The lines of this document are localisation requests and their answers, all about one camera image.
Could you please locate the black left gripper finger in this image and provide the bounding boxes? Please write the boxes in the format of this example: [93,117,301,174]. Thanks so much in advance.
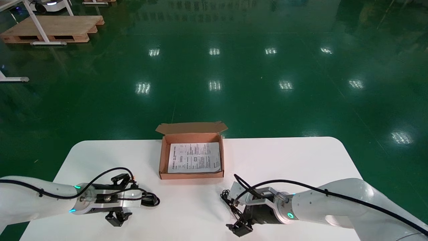
[111,173,137,189]
[105,208,132,227]

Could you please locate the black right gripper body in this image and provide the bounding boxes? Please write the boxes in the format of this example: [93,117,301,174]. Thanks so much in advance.
[230,182,285,225]

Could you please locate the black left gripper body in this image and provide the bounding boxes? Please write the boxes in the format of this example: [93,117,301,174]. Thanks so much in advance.
[82,183,142,214]

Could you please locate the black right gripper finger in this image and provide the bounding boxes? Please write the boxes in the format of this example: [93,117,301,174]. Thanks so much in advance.
[226,218,254,237]
[234,174,256,198]

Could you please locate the black wired computer mouse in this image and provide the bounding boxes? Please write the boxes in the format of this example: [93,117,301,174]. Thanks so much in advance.
[220,189,249,223]

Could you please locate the black power cable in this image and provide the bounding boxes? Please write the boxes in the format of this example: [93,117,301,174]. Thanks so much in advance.
[132,191,160,207]

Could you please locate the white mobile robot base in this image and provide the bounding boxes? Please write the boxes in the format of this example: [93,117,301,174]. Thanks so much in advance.
[29,0,67,14]

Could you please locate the open brown cardboard box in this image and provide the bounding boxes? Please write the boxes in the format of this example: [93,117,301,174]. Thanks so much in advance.
[155,121,228,180]

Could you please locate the printed white instruction sheet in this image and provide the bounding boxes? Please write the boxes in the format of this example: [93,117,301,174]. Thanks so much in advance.
[167,142,222,174]

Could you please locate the white table foot bar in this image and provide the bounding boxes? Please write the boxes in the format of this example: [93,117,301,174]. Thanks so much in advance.
[0,70,30,83]

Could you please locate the large wooden pallet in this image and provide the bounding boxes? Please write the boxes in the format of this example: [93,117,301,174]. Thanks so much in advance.
[0,15,105,45]

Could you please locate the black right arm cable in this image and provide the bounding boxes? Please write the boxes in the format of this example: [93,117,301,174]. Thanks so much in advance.
[234,179,428,235]

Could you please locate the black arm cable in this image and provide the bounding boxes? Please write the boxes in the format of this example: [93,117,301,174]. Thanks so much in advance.
[0,167,136,200]
[234,179,428,235]

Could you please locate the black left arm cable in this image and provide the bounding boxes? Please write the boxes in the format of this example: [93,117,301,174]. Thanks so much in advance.
[0,167,136,200]

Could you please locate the white table frame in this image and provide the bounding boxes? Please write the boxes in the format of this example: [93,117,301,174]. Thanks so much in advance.
[0,0,74,46]

